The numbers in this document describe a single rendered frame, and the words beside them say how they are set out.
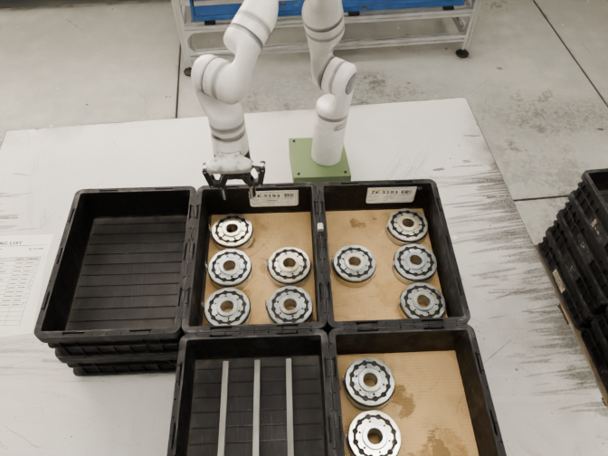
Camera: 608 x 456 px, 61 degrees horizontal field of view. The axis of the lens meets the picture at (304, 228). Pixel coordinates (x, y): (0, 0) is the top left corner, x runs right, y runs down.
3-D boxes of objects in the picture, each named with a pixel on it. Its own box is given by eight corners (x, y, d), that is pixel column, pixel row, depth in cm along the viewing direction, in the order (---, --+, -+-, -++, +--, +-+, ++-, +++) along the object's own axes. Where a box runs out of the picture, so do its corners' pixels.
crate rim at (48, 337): (79, 194, 129) (75, 188, 127) (198, 191, 130) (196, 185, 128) (35, 343, 105) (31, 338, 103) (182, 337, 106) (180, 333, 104)
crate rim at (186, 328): (198, 191, 130) (196, 185, 128) (317, 187, 130) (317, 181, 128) (182, 337, 106) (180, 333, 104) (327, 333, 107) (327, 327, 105)
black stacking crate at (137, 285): (92, 218, 137) (77, 191, 127) (204, 215, 137) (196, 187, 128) (55, 360, 113) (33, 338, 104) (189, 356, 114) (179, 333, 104)
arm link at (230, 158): (206, 175, 101) (201, 153, 96) (210, 136, 108) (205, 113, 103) (252, 174, 101) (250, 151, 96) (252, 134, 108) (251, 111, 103)
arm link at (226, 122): (195, 129, 101) (231, 146, 98) (180, 62, 89) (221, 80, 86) (217, 109, 105) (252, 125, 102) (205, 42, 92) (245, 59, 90)
